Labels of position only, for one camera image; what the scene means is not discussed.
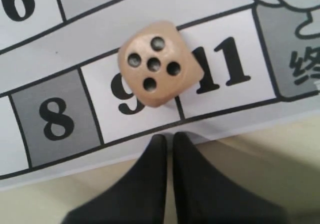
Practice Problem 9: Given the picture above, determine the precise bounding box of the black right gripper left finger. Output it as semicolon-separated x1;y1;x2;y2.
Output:
62;135;167;224

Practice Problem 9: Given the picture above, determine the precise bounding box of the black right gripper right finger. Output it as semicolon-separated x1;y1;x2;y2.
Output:
172;132;290;224

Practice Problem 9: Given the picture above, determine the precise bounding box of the beige wooden die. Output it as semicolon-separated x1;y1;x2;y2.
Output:
118;21;204;107

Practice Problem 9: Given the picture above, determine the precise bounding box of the numbered paper game board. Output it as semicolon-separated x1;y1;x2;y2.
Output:
0;0;320;190

